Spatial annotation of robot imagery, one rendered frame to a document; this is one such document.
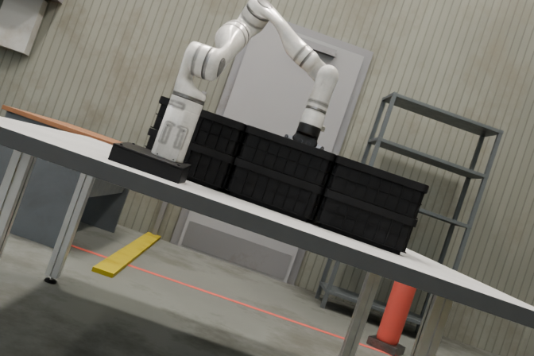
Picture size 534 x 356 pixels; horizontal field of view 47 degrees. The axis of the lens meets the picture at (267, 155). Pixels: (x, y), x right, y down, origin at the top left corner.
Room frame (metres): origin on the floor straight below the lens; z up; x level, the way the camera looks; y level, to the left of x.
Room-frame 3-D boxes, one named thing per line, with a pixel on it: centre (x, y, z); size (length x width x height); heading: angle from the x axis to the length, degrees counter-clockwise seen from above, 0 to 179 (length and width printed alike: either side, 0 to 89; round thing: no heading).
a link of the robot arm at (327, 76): (1.99, -0.10, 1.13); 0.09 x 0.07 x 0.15; 178
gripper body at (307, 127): (2.00, -0.10, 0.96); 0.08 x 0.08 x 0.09
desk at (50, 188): (4.26, 1.24, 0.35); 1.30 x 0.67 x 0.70; 1
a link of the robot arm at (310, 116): (2.02, -0.10, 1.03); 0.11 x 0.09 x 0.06; 172
